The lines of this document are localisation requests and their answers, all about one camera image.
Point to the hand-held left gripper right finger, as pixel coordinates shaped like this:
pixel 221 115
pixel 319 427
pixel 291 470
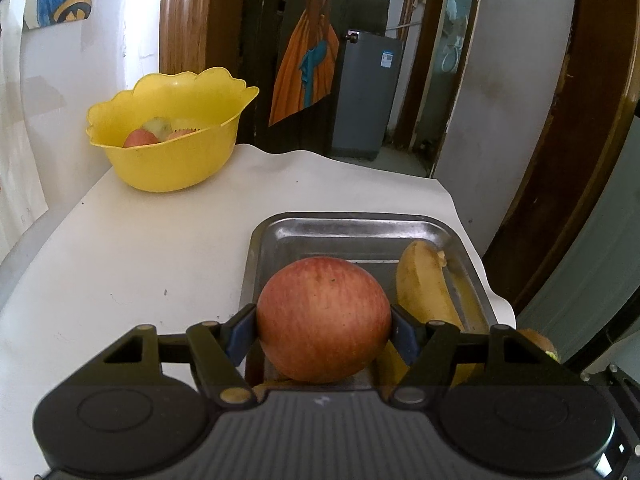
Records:
pixel 406 337

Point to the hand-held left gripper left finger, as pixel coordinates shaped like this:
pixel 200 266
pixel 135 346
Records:
pixel 241 335

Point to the orange-red streaked apple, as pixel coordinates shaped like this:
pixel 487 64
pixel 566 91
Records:
pixel 324 317

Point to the large brown kiwi with sticker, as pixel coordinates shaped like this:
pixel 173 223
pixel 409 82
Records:
pixel 542 342

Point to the metal tray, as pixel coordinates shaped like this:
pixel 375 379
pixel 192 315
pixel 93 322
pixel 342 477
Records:
pixel 340 237

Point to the yellow plastic bowl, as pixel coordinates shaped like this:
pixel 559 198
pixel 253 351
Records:
pixel 170 165

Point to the dark red apple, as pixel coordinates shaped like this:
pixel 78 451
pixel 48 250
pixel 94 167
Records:
pixel 137 140

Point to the small brown kiwi with sticker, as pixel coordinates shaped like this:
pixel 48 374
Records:
pixel 157 127

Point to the grey washing machine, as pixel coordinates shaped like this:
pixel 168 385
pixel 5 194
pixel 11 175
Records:
pixel 367 95

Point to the brown wooden door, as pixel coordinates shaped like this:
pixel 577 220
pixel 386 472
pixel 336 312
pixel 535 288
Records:
pixel 570 135

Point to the dark wooden door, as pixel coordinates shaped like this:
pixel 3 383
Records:
pixel 260 60

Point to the orange dress door poster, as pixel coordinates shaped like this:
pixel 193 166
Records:
pixel 307 60

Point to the dark brown door frame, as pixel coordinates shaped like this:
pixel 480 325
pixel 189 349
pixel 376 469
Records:
pixel 425 85

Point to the wooden door frame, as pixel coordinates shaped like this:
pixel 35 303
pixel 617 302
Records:
pixel 195 15

